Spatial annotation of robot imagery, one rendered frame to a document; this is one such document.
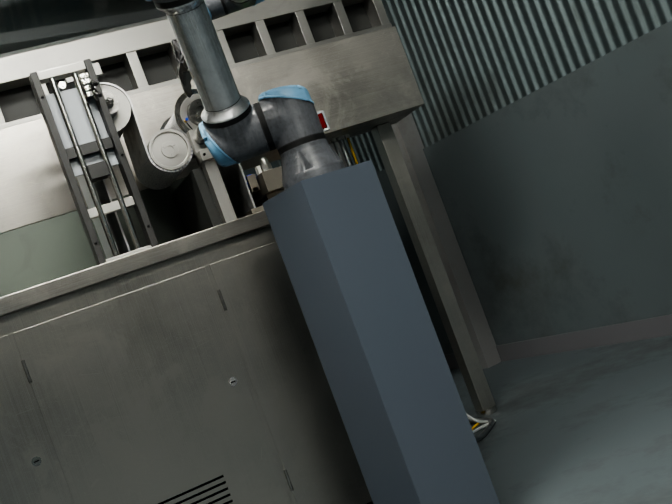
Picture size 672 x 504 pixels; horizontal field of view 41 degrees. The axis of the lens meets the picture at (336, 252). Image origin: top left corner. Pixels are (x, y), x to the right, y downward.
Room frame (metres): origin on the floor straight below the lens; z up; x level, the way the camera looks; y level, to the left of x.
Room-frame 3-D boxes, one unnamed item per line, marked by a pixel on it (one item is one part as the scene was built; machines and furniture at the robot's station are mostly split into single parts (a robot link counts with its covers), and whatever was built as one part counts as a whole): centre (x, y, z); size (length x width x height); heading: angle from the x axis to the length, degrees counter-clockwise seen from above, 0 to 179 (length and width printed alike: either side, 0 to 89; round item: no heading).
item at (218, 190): (2.56, 0.25, 1.05); 0.06 x 0.05 x 0.31; 22
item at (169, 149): (2.68, 0.39, 1.18); 0.26 x 0.12 x 0.12; 22
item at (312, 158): (2.12, -0.01, 0.95); 0.15 x 0.15 x 0.10
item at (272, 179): (2.82, 0.12, 1.00); 0.40 x 0.16 x 0.06; 22
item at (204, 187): (2.74, 0.33, 1.00); 0.33 x 0.07 x 0.20; 22
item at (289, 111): (2.11, -0.01, 1.07); 0.13 x 0.12 x 0.14; 92
